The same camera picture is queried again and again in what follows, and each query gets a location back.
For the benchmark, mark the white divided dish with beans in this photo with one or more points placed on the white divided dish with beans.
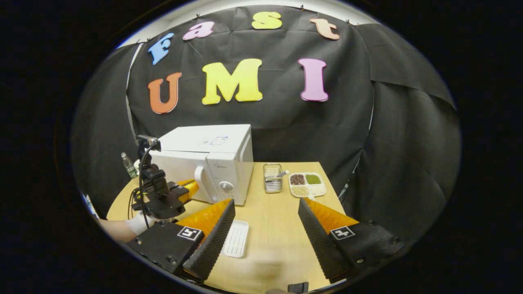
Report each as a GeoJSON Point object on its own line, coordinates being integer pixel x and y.
{"type": "Point", "coordinates": [306, 185]}

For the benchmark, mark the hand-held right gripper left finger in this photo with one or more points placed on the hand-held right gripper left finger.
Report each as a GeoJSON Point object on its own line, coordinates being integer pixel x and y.
{"type": "Point", "coordinates": [212, 241]}

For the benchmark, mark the white rectangular ribbed tray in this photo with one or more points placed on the white rectangular ribbed tray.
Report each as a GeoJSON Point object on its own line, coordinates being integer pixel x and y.
{"type": "Point", "coordinates": [236, 239]}

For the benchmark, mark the white container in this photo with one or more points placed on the white container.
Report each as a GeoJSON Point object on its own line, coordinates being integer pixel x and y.
{"type": "Point", "coordinates": [137, 165]}

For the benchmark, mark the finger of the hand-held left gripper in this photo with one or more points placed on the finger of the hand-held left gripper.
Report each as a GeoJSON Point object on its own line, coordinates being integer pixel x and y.
{"type": "Point", "coordinates": [191, 188]}

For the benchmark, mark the white microwave oven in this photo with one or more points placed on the white microwave oven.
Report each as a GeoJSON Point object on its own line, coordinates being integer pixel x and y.
{"type": "Point", "coordinates": [204, 141]}

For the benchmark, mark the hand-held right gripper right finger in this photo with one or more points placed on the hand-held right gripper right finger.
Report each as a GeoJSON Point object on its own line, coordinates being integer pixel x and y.
{"type": "Point", "coordinates": [320, 241]}

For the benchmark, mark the white utensil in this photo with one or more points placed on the white utensil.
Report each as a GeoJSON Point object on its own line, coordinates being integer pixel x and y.
{"type": "Point", "coordinates": [282, 174]}

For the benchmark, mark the clear plastic bottle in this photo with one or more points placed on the clear plastic bottle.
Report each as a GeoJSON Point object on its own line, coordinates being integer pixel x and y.
{"type": "Point", "coordinates": [128, 166]}

